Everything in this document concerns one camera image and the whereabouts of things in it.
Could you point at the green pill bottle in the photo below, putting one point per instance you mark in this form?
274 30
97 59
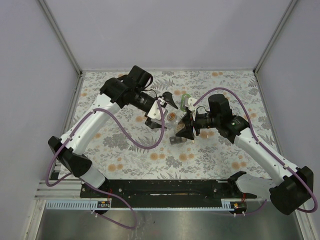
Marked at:
182 107

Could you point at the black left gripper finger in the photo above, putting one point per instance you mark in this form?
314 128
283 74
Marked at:
168 98
152 125

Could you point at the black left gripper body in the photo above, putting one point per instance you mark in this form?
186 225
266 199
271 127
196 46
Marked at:
154 120

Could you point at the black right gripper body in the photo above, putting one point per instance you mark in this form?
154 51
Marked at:
199 123

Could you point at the green bottle cap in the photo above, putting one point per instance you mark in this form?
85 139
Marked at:
185 96

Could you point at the floral table mat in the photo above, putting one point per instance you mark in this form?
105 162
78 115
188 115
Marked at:
114 155

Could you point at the white cable duct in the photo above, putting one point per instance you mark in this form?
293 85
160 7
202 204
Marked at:
156 204

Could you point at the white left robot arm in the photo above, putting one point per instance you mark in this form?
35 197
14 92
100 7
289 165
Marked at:
116 93

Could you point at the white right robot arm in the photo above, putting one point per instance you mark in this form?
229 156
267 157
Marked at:
288 187

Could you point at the clear pill bottle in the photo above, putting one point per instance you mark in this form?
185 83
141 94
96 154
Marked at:
177 125

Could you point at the left aluminium corner post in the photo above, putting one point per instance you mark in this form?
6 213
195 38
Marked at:
59 35

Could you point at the aluminium corner post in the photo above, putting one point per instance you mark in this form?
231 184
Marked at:
59 35
275 35

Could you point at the grey weekly pill organizer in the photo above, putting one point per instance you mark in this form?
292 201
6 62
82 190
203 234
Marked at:
177 140

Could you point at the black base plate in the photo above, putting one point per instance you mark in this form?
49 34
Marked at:
172 189

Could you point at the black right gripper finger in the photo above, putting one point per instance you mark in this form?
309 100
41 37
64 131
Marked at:
187 119
186 132

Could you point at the right aluminium corner post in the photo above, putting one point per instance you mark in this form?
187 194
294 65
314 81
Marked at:
275 35

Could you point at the aluminium frame rail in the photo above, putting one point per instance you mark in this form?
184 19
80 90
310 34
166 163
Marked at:
66 189

